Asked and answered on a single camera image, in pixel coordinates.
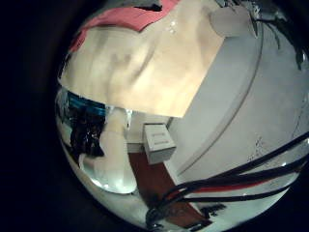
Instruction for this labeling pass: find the pink collared shirt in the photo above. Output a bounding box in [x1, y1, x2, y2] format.
[69, 0, 182, 54]

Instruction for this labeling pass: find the white cardboard box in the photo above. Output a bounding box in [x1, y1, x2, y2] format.
[142, 123, 178, 165]

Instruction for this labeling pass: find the blue lit monitor screen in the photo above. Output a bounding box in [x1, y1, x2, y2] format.
[67, 92, 107, 116]

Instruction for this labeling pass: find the black equipment rack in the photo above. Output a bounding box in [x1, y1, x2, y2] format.
[66, 107, 107, 159]

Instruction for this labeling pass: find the red cable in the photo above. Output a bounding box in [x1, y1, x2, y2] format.
[189, 180, 271, 193]

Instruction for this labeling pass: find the black cable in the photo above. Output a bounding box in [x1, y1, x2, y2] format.
[160, 154, 309, 207]
[167, 183, 294, 206]
[146, 130, 309, 226]

